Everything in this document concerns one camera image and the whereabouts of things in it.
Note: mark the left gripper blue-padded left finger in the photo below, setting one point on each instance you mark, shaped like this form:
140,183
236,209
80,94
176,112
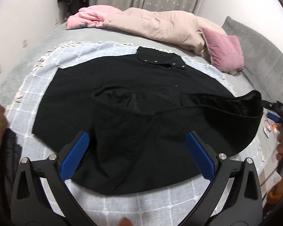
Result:
65,163

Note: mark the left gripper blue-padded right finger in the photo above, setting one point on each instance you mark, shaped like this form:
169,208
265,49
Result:
206,159

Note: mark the large black coat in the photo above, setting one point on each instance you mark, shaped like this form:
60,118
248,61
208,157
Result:
137,110

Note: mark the person's right hand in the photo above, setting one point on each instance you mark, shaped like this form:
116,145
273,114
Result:
279,148

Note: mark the grey quilted headboard cushion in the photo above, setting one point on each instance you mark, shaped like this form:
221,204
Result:
263,61

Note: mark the light blue checked throw blanket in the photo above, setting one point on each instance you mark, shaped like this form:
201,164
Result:
163,206

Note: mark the dark jacket at bed edge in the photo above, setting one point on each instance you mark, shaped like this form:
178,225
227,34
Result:
10,154

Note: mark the pink velvet pillow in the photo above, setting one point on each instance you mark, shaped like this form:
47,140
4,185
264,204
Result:
225,51

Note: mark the grey bed sheet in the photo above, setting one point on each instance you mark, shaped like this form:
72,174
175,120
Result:
25,85

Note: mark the beige duvet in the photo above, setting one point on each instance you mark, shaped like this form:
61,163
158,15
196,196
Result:
179,28

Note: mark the pink fleece blanket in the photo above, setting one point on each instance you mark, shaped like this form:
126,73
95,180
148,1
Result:
92,16

